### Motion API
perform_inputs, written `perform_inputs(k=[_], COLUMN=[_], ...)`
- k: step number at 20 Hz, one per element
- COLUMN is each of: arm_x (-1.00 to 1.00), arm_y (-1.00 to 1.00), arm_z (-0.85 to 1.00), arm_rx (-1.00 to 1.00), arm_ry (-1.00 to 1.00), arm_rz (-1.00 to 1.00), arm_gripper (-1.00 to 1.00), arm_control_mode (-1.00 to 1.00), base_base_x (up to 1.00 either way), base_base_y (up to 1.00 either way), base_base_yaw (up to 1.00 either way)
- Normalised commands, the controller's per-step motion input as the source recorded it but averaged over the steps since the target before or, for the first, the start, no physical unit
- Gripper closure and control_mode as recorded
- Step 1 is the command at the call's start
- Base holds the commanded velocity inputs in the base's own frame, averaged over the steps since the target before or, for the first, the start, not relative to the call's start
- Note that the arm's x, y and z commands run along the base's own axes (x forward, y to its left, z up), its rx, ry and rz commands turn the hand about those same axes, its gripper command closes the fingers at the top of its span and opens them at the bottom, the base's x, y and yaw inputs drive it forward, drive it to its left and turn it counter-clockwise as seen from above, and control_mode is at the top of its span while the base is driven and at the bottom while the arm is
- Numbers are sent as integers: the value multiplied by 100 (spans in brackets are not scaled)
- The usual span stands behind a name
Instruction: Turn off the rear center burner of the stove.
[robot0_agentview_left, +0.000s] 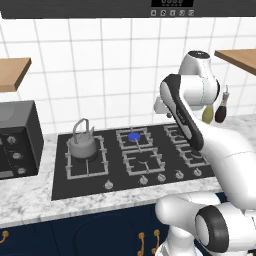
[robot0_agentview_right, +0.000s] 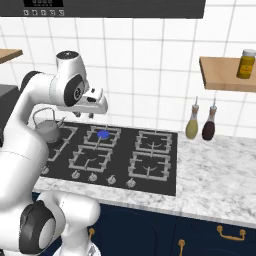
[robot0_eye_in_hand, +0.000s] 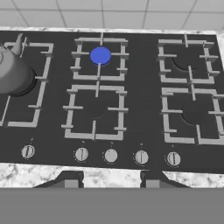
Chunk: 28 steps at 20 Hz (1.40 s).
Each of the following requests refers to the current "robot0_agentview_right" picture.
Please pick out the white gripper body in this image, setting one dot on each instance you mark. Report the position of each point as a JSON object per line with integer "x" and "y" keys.
{"x": 95, "y": 106}

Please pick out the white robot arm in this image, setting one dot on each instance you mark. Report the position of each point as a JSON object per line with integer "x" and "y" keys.
{"x": 23, "y": 166}

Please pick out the blue burner flame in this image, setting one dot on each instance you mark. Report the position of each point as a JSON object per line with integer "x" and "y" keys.
{"x": 103, "y": 134}

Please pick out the grey metal kettle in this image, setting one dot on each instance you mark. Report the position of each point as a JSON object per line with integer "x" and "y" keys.
{"x": 46, "y": 130}

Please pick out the black gas hob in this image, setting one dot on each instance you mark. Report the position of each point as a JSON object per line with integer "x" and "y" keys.
{"x": 123, "y": 160}

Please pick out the grey hob knob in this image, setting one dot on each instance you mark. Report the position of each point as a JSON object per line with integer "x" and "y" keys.
{"x": 75, "y": 174}
{"x": 130, "y": 182}
{"x": 92, "y": 177}
{"x": 111, "y": 180}
{"x": 45, "y": 170}

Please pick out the dark grey appliance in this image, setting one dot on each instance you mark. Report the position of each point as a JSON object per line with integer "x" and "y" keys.
{"x": 8, "y": 103}

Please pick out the yellow oil bottle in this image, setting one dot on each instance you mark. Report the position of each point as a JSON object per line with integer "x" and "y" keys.
{"x": 192, "y": 128}

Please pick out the black range hood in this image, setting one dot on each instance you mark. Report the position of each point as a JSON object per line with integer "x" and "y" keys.
{"x": 133, "y": 8}

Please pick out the dark brown vinegar bottle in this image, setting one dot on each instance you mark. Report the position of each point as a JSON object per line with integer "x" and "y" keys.
{"x": 209, "y": 130}

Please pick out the yellow spice jar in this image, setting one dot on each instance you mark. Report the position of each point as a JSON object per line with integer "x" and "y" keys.
{"x": 246, "y": 66}

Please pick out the navy drawer front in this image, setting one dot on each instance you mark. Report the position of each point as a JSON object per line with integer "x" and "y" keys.
{"x": 206, "y": 240}

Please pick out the wooden wall shelf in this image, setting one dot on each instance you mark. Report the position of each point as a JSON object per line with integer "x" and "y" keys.
{"x": 8, "y": 55}
{"x": 223, "y": 75}

